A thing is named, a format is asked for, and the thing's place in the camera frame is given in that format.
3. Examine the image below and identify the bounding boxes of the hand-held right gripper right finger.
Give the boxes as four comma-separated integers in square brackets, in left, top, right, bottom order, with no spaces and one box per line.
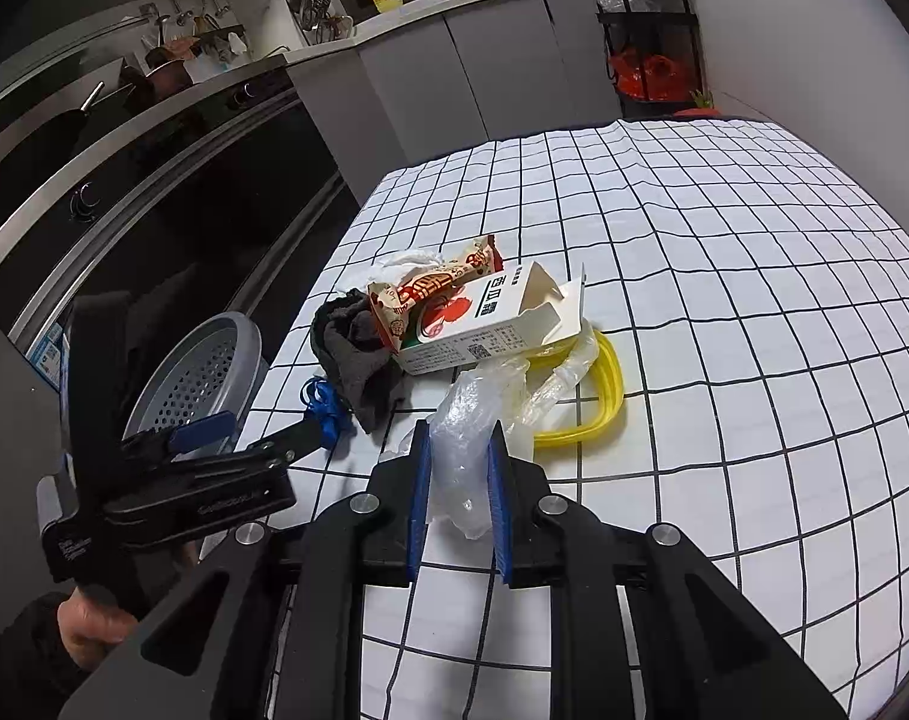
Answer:
[486,441,849,720]

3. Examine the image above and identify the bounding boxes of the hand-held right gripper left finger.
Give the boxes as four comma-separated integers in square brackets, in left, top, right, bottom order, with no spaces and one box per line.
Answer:
[60,420,433,720]

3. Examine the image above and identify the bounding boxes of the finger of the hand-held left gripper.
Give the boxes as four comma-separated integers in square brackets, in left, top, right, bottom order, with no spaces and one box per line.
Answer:
[122,411,239,462]
[233,409,350,472]

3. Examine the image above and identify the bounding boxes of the blue ribbon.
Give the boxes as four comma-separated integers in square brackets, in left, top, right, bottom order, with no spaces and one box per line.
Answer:
[299,377,344,425]

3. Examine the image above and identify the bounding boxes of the grey perforated basket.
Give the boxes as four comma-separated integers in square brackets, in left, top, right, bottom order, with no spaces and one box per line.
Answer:
[120,311,271,460]

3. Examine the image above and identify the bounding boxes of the clear plastic wrap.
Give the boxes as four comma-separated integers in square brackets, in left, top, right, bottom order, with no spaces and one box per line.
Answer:
[428,330,601,541]

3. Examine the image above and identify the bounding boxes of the red and white snack wrapper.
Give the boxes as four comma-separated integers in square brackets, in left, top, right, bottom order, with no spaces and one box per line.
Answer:
[368,234,506,355]

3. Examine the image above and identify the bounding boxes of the white paper carton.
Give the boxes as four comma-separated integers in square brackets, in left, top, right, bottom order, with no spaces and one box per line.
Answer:
[389,261,586,377]

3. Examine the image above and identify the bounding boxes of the person's left forearm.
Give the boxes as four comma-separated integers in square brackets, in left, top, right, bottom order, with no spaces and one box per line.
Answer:
[0,592,76,720]

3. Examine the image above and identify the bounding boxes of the person's left hand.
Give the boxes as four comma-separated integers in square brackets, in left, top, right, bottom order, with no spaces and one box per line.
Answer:
[56,586,136,672]

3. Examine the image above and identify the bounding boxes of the dark grey cloth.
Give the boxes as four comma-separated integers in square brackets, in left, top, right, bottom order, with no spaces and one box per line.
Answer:
[310,292,408,434]

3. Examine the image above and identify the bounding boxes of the crumpled white tissue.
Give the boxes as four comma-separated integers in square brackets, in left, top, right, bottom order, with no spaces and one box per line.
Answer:
[375,247,455,287]

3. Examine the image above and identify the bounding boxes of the black built-in oven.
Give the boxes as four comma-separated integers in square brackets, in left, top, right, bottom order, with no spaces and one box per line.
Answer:
[0,56,365,395]

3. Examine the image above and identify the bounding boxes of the black wok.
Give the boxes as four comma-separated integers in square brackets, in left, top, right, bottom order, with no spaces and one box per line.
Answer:
[0,79,125,162]

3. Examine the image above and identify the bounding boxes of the copper pot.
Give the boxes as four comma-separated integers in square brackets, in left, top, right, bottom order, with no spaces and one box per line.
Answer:
[143,43,202,82]

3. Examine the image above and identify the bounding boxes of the hanging kitchen utensils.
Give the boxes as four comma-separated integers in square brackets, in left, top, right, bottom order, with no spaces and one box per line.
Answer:
[149,0,232,40]

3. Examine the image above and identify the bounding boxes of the grey kitchen cabinet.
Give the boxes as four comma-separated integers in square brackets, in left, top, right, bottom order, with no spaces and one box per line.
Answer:
[285,0,625,190]

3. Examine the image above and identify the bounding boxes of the red bag with green leaves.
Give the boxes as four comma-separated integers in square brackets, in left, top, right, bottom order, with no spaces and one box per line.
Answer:
[674,90,723,119]

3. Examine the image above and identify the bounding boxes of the red plastic bag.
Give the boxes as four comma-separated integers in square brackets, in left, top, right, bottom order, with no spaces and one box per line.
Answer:
[608,49,697,103]

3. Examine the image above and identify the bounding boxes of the black metal rack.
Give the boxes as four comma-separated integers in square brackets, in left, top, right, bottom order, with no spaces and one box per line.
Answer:
[572,0,716,112]

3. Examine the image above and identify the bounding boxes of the yellow plastic ring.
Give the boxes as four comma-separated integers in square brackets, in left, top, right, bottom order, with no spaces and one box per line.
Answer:
[525,326,626,449]

